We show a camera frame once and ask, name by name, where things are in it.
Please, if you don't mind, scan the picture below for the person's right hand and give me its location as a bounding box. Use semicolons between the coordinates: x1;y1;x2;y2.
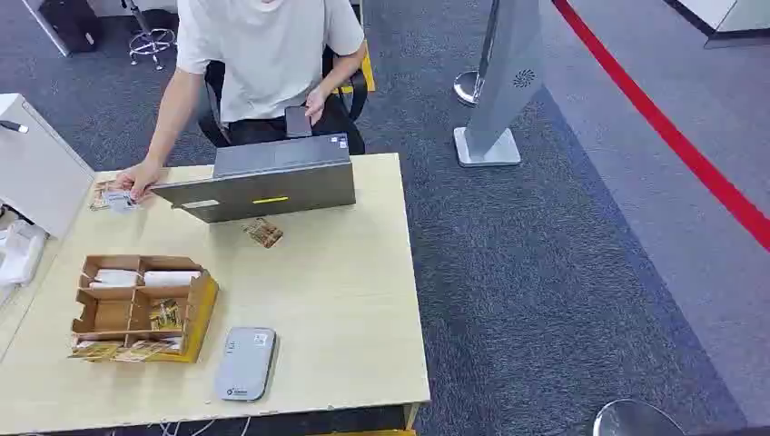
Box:
114;159;164;202

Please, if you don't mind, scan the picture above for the person's left hand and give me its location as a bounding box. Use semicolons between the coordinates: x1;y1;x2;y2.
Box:
303;85;330;127

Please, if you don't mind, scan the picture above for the black phone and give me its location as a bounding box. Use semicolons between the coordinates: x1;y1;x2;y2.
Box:
284;105;314;140

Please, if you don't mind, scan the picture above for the grey printed card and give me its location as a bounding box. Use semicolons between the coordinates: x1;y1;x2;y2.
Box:
106;189;143;214

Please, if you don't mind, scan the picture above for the black office chair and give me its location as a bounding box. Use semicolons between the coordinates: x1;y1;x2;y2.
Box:
197;45;370;156

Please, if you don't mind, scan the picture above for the person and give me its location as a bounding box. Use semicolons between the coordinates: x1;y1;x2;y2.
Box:
114;0;368;203

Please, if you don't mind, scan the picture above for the grey laptop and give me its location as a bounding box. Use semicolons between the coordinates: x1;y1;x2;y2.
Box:
150;133;357;224

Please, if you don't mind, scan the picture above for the white side cabinet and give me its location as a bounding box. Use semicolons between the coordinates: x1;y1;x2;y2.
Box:
0;93;96;240

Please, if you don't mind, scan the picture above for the white card stack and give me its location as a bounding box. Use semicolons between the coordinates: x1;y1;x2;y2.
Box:
143;270;202;288
88;269;140;290

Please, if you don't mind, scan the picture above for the chrome stool base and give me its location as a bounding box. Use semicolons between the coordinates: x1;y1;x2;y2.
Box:
122;0;179;72

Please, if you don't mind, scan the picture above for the white device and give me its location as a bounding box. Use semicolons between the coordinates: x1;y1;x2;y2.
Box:
0;219;49;289

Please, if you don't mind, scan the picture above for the brown printed card stack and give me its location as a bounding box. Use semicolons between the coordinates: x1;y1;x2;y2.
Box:
148;299;184;332
67;340;124;362
113;338;183;363

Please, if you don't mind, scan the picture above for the wooden card box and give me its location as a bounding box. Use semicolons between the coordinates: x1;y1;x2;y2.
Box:
67;254;220;364

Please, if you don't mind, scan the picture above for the chrome stanchion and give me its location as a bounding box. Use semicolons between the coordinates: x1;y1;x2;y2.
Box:
452;0;501;108
592;399;687;436

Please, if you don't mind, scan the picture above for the black cabinet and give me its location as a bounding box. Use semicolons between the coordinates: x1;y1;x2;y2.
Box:
36;0;104;55

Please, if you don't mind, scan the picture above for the pale wooden desk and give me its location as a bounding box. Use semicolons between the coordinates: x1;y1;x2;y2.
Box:
0;153;432;436

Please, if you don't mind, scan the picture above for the grey kiosk stand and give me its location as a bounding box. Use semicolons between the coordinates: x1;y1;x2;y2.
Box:
452;0;546;168

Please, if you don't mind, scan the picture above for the grey card reader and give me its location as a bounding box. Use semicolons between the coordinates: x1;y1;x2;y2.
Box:
214;326;278;403

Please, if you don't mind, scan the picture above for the red barrier belt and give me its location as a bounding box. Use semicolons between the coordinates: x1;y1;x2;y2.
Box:
550;0;770;254

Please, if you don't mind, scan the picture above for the white counter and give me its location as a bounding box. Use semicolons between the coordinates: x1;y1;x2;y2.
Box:
664;0;770;49

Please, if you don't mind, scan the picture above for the white cable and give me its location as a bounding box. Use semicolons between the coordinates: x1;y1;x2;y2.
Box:
138;416;254;436

